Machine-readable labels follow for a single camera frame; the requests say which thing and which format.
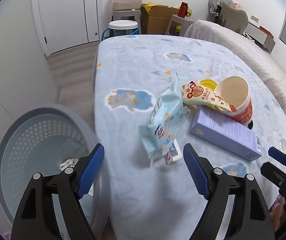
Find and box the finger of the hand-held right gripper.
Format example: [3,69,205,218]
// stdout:
[260,162,286,190]
[268,147,286,180]

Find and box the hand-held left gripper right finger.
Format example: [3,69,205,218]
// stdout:
[183,143,276,240]

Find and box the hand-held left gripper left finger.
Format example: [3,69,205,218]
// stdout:
[11,143,105,240]

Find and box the purple cardboard box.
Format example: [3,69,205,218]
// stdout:
[189,105,262,162]

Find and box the light blue snack packet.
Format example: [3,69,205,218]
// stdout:
[138,72,191,167]

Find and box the grey perforated plastic basket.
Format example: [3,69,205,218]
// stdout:
[0,104,111,240]

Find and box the yellow round lid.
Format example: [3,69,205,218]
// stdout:
[199,79,222,110]

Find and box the purple fuzzy clothing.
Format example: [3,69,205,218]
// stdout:
[269,194,286,217]

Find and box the crumpled patterned wrapper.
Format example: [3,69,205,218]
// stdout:
[59,158,80,172]

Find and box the small white blue carton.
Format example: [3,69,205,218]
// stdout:
[163,144,180,165]

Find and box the cream red patterned packet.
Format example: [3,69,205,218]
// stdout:
[181,81,236,115]

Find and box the red white paper cup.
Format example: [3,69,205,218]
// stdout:
[213,76,254,126]

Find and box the light blue printed blanket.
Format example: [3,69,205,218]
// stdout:
[92,34,286,240]

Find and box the white drawer unit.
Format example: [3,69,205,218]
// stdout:
[245,21,276,53]

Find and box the beige chair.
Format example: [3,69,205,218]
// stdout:
[218,3,249,34]

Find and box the blue bucket with white lid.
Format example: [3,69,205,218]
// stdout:
[102,20,141,40]

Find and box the grey plastic stool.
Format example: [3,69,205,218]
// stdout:
[164,14,196,37]
[111,9,141,29]

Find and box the brown cardboard box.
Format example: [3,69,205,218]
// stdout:
[141,4,181,35]

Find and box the white double door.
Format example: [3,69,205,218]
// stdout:
[32,0,103,55]

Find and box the red water bottle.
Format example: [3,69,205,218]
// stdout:
[178,2,188,18]

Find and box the grey cloth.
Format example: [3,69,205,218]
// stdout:
[209,0,234,14]

